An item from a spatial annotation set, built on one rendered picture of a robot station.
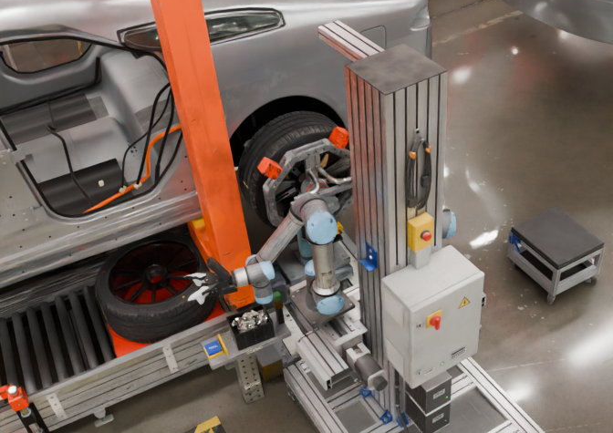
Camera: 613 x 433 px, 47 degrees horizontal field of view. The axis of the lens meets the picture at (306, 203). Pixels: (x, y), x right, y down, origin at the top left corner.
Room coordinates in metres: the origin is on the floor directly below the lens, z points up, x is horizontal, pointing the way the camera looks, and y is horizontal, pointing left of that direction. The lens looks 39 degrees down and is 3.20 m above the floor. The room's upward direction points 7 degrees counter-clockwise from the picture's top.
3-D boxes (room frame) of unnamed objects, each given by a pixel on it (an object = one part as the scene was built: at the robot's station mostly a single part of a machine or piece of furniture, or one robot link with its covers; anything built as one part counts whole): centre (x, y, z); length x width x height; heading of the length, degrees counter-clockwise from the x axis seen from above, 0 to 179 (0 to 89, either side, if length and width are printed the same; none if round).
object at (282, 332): (2.37, 0.39, 0.44); 0.43 x 0.17 x 0.03; 111
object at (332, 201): (2.94, -0.07, 0.85); 0.21 x 0.14 x 0.14; 21
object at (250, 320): (2.39, 0.35, 0.51); 0.20 x 0.14 x 0.13; 109
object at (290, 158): (3.01, -0.05, 0.85); 0.54 x 0.07 x 0.54; 111
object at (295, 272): (3.16, 0.02, 0.32); 0.40 x 0.30 x 0.28; 111
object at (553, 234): (2.96, -1.41, 0.17); 0.43 x 0.36 x 0.34; 23
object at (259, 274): (2.04, 0.22, 1.21); 0.11 x 0.08 x 0.09; 101
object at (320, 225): (2.09, -0.04, 1.19); 0.15 x 0.12 x 0.55; 11
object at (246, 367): (2.36, 0.41, 0.21); 0.10 x 0.10 x 0.42; 21
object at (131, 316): (2.88, 0.88, 0.39); 0.66 x 0.66 x 0.24
